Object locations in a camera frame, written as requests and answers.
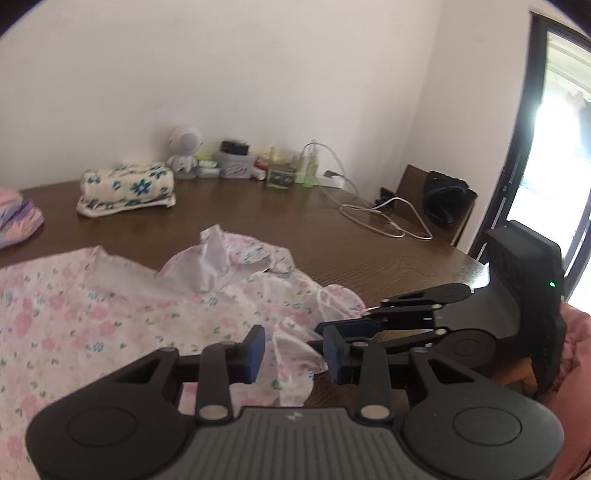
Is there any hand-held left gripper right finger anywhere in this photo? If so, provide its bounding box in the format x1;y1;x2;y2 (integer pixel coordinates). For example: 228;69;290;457
323;325;481;422

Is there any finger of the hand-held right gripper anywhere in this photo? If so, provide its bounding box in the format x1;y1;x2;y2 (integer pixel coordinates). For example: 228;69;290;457
314;282;474;337
307;327;451;357

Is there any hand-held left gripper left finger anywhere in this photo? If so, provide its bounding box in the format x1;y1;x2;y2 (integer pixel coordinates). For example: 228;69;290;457
111;325;267;423

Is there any pink floral dress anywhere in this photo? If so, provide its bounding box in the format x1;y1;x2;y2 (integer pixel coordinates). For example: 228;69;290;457
0;224;368;480

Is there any person's right hand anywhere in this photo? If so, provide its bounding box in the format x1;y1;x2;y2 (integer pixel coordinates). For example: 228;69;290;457
499;357;539;394

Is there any black bag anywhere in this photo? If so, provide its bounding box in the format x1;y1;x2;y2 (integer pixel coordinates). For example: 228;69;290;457
424;171;469;229

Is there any wooden chair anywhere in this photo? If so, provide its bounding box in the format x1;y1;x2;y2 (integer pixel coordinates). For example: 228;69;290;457
379;164;478;247

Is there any green spray bottle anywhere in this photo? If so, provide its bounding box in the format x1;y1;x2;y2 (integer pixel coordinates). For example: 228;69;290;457
302;147;320;188

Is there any clear drinking glass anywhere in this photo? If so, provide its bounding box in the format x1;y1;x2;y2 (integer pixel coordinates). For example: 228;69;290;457
265;150;298;189

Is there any folded cream teal-flower cloth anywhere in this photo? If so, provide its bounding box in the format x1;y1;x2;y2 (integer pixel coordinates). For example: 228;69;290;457
76;161;177;217

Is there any small white round fan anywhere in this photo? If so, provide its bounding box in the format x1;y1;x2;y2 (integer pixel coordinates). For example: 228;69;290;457
166;124;206;180

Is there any pastel pink purple garment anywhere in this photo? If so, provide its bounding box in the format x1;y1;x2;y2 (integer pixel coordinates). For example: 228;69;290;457
0;187;45;250

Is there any white charging cable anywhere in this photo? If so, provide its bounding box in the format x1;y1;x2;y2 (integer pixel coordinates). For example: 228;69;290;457
302;141;433;241

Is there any black door frame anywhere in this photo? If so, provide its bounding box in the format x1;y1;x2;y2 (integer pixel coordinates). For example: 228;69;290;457
467;11;591;305

